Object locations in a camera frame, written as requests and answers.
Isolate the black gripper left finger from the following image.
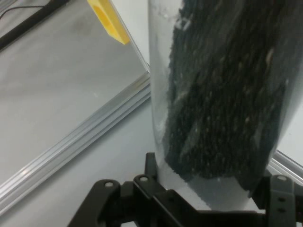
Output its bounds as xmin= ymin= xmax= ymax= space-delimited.
xmin=68 ymin=152 xmax=198 ymax=227

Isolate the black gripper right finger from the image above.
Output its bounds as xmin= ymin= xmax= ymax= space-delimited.
xmin=250 ymin=169 xmax=303 ymax=227

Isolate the clear jar of black grains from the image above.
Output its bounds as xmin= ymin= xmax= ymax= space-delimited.
xmin=147 ymin=0 xmax=303 ymax=211

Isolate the yellow plastic box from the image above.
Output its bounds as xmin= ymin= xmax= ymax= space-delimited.
xmin=86 ymin=0 xmax=131 ymax=45

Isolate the black stand bar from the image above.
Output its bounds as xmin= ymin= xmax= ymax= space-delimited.
xmin=0 ymin=0 xmax=71 ymax=51

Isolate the long aluminium frame rail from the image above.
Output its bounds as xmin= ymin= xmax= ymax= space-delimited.
xmin=266 ymin=150 xmax=303 ymax=187

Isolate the aluminium frame post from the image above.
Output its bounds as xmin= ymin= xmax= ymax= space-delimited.
xmin=0 ymin=72 xmax=152 ymax=213

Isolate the short aluminium frame rail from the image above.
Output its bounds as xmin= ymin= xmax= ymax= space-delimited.
xmin=107 ymin=0 xmax=152 ymax=74

